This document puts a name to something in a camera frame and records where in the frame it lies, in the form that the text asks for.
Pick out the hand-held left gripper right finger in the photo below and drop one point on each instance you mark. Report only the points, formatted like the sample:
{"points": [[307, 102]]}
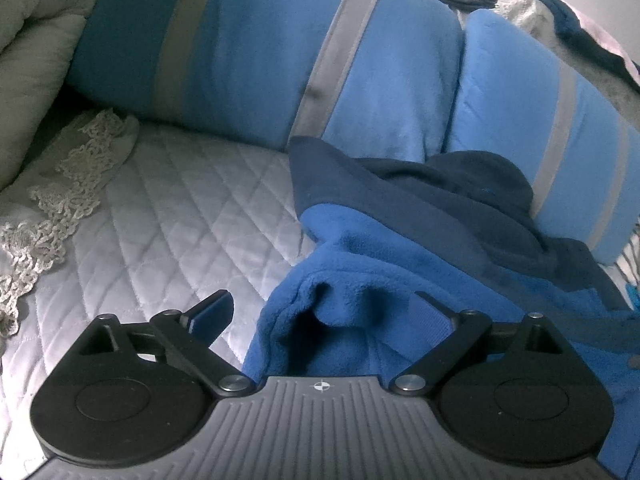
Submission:
{"points": [[434, 317]]}

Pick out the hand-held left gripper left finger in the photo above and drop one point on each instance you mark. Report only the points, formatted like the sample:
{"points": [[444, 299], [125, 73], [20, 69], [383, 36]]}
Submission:
{"points": [[212, 317]]}

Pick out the blue fleece jacket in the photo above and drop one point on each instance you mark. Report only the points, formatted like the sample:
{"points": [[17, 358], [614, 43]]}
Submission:
{"points": [[410, 260]]}

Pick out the white quilted bedspread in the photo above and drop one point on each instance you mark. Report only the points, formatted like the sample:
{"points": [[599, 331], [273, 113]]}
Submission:
{"points": [[190, 200]]}

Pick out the blue white striped cloth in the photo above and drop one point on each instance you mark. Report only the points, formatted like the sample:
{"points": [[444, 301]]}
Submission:
{"points": [[631, 270]]}

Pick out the lace-trimmed grey cloth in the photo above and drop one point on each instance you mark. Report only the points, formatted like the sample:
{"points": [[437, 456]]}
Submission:
{"points": [[85, 160]]}

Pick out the blue grey-striped pillow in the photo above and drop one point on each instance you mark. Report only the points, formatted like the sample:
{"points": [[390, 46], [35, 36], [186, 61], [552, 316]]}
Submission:
{"points": [[505, 95], [250, 50]]}

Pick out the grey fuzzy blanket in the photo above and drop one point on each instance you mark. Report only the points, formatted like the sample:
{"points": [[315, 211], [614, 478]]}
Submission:
{"points": [[600, 90]]}

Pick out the beige comforter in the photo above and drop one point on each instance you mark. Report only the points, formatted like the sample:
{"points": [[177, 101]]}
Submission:
{"points": [[35, 60]]}

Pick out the dark blue garment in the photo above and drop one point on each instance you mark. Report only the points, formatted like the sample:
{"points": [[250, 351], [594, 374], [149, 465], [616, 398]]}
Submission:
{"points": [[575, 30]]}

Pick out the pink cloth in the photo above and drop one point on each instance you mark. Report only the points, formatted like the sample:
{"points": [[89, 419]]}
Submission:
{"points": [[615, 40]]}

